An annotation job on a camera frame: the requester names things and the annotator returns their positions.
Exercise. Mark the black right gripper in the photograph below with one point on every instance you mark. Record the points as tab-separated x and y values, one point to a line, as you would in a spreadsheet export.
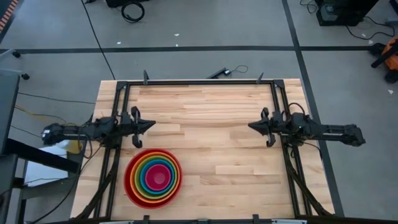
278	124

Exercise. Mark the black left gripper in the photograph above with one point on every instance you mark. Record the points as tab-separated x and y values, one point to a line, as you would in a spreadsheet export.
129	124

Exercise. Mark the pink plastic bowl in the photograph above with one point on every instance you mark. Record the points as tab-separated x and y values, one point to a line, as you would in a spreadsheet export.
158	177

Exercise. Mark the teal plastic bowl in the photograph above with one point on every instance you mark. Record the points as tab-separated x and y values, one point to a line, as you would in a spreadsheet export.
142	179

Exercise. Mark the green plastic bowl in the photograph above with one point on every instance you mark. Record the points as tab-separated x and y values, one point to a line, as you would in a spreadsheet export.
138	180

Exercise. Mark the yellow plastic bowl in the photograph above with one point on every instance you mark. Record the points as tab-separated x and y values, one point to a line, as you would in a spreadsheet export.
135	180

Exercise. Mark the orange plastic bowl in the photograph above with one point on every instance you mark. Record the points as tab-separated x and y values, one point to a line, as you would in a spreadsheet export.
132	182

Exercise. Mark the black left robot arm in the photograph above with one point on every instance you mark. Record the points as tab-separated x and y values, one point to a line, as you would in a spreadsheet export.
93	130

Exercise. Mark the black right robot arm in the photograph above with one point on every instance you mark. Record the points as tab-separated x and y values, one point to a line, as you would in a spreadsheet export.
335	130

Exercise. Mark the nested rainbow bowls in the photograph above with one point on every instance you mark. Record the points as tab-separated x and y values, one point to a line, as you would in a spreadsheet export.
126	182

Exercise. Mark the black power adapter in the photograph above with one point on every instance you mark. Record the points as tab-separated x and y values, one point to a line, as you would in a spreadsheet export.
217	73

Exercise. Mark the black support beam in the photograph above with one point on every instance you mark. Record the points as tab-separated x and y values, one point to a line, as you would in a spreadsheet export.
40	157

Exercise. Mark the white board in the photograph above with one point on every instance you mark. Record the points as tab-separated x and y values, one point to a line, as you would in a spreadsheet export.
43	172

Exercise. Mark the black caster wheel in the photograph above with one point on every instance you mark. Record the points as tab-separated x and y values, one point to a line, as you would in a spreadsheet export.
16	54
25	76

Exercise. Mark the grey cabinet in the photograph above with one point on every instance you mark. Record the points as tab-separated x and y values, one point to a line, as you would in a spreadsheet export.
7	109

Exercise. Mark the black equipment box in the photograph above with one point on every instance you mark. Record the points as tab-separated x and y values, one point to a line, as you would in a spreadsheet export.
345	12

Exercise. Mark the orange and black machine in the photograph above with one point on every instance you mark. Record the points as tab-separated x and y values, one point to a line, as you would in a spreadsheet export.
390	57

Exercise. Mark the orange striped black mat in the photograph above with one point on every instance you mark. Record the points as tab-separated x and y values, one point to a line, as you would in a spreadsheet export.
7	12

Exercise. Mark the black frame clamp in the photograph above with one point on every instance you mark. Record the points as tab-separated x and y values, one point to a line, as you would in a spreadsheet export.
259	78
145	77

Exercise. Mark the black aluminium table frame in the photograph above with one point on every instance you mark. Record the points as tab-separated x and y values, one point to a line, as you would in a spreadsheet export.
202	82

